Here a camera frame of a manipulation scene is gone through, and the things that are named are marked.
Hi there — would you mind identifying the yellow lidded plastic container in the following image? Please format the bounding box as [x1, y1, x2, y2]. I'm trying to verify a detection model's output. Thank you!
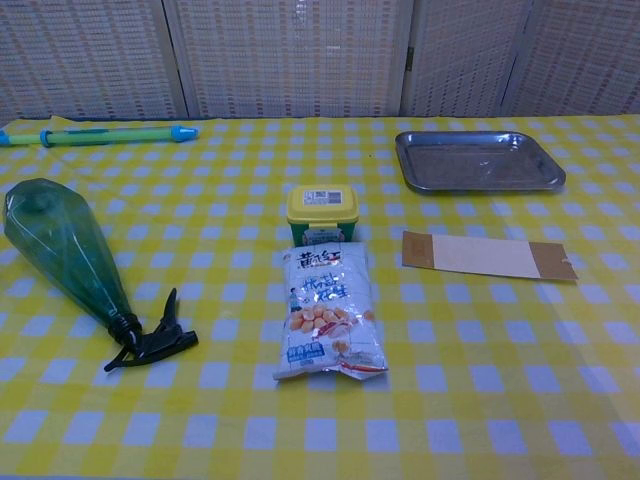
[285, 184, 364, 247]

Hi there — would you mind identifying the green blue toy water pump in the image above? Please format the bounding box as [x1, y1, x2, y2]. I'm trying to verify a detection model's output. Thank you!
[0, 125, 200, 148]

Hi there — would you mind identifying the woven folding screen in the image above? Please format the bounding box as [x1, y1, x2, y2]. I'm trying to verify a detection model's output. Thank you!
[0, 0, 640, 121]

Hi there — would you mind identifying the yellow white checked tablecloth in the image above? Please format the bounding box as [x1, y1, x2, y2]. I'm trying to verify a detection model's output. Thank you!
[0, 114, 640, 480]

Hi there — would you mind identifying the green plastic bottle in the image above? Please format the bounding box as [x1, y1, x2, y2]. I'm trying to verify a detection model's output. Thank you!
[2, 178, 200, 373]

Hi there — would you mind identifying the rectangular metal tray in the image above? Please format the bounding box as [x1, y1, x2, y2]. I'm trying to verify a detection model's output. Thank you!
[394, 130, 567, 194]

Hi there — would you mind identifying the white peanut snack bag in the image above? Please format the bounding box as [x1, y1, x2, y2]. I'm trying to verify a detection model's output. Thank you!
[272, 240, 390, 382]

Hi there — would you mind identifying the brown beige cardboard strip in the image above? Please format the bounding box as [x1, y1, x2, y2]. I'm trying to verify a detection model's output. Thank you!
[401, 230, 579, 281]

